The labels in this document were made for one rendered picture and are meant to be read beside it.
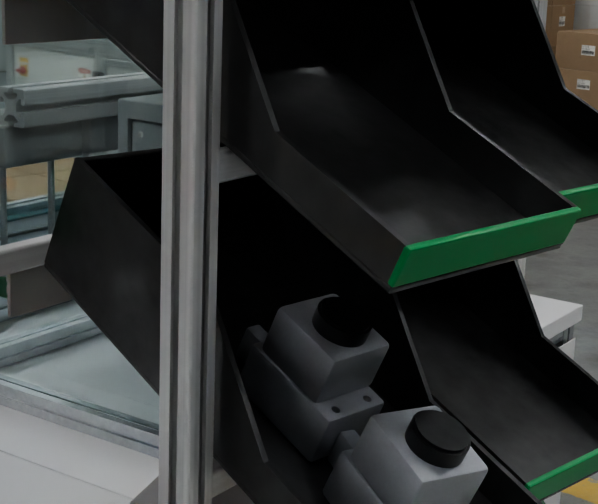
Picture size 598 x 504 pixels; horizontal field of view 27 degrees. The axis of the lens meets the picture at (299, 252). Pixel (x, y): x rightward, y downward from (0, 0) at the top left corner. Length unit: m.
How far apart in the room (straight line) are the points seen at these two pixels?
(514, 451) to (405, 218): 0.21
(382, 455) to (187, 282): 0.12
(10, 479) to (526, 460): 0.89
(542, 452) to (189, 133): 0.32
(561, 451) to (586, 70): 8.15
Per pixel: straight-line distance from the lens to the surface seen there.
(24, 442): 1.63
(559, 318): 2.24
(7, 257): 0.73
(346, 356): 0.63
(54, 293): 0.78
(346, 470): 0.62
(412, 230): 0.58
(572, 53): 8.93
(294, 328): 0.64
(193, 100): 0.56
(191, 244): 0.57
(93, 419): 1.63
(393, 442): 0.59
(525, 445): 0.76
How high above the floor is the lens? 1.49
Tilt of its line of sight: 14 degrees down
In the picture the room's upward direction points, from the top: 2 degrees clockwise
